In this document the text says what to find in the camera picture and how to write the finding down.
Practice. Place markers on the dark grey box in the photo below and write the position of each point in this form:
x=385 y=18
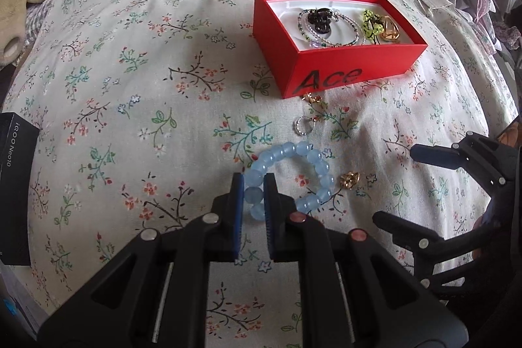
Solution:
x=18 y=303

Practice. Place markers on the dark hair claw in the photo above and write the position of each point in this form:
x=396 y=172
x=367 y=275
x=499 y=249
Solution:
x=320 y=20

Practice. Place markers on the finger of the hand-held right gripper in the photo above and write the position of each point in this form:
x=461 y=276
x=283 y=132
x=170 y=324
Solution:
x=397 y=227
x=432 y=153

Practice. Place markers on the red cardboard box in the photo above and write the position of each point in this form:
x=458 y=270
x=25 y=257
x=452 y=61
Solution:
x=271 y=46

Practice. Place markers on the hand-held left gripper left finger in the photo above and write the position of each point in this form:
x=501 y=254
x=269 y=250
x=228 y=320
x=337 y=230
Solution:
x=237 y=209

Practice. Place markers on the floral bed sheet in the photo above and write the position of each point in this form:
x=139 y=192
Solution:
x=142 y=107

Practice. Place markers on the black phone box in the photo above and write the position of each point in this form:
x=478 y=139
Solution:
x=16 y=189

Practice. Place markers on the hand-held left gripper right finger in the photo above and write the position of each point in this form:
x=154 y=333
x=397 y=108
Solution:
x=269 y=209

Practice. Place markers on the reddish patterned clothing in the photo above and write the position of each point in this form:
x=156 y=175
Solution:
x=509 y=136

